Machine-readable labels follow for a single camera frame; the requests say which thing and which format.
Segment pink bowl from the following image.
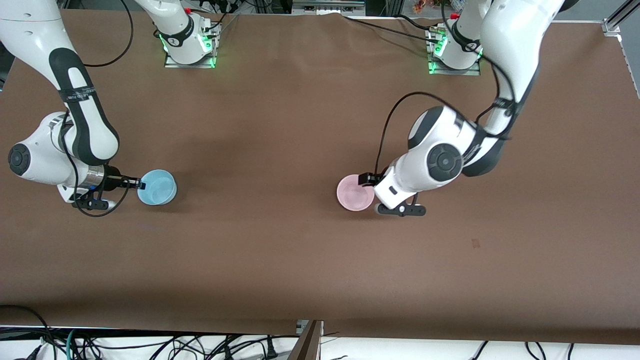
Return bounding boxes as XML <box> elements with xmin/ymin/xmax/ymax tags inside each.
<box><xmin>336</xmin><ymin>174</ymin><xmax>376</xmax><ymax>212</ymax></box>

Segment blue bowl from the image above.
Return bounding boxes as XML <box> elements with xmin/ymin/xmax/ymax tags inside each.
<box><xmin>137</xmin><ymin>169</ymin><xmax>177</xmax><ymax>206</ymax></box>

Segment brown table cloth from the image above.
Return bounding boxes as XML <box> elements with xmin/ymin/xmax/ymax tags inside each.
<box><xmin>0</xmin><ymin>9</ymin><xmax>640</xmax><ymax>346</ymax></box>

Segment orange object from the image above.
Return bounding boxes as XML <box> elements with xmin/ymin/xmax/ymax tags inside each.
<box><xmin>412</xmin><ymin>0</ymin><xmax>451</xmax><ymax>13</ymax></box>

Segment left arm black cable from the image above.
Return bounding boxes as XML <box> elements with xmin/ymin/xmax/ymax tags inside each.
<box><xmin>375</xmin><ymin>0</ymin><xmax>518</xmax><ymax>176</ymax></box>

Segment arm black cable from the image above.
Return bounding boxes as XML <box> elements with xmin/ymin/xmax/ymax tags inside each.
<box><xmin>60</xmin><ymin>0</ymin><xmax>135</xmax><ymax>218</ymax></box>
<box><xmin>375</xmin><ymin>0</ymin><xmax>518</xmax><ymax>176</ymax></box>

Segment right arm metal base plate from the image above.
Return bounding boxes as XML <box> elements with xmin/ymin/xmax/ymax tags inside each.
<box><xmin>164</xmin><ymin>22</ymin><xmax>218</xmax><ymax>69</ymax></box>

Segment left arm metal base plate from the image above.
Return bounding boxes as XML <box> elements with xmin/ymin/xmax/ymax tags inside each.
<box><xmin>428</xmin><ymin>27</ymin><xmax>482</xmax><ymax>77</ymax></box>

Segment thick black floor cable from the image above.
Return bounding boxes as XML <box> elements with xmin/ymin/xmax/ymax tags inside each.
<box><xmin>0</xmin><ymin>304</ymin><xmax>52</xmax><ymax>360</ymax></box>

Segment long black table cable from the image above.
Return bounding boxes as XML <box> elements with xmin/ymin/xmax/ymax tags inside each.
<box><xmin>344</xmin><ymin>16</ymin><xmax>442</xmax><ymax>41</ymax></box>

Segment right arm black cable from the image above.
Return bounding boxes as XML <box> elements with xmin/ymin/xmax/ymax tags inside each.
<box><xmin>60</xmin><ymin>0</ymin><xmax>135</xmax><ymax>218</ymax></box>

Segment short black table cable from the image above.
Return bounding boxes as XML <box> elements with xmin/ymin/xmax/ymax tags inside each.
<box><xmin>397</xmin><ymin>14</ymin><xmax>441</xmax><ymax>30</ymax></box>

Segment aluminium frame bar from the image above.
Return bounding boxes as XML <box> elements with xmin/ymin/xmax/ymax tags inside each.
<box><xmin>292</xmin><ymin>0</ymin><xmax>366</xmax><ymax>16</ymax></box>

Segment black base connector cable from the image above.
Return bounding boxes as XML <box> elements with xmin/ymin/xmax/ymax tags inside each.
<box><xmin>197</xmin><ymin>12</ymin><xmax>226</xmax><ymax>33</ymax></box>

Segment metal table post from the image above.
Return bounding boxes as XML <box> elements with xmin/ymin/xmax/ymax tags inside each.
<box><xmin>288</xmin><ymin>320</ymin><xmax>324</xmax><ymax>360</ymax></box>

